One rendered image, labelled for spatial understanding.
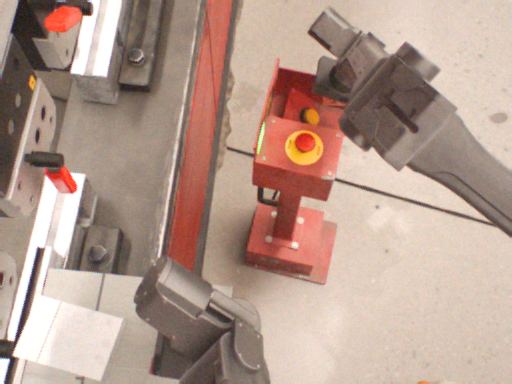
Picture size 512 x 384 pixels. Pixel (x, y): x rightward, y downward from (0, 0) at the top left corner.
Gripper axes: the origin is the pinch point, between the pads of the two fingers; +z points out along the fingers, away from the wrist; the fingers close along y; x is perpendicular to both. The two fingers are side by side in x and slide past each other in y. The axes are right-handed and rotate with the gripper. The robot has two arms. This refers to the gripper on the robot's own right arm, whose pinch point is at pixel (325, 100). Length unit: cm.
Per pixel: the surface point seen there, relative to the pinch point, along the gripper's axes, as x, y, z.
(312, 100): -4.3, 0.5, 8.9
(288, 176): 15.1, 2.3, 6.0
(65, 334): 56, 32, -13
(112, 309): 51, 27, -14
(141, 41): 2.1, 36.3, -1.3
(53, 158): 40, 38, -37
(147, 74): 8.5, 33.4, -2.1
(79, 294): 50, 32, -13
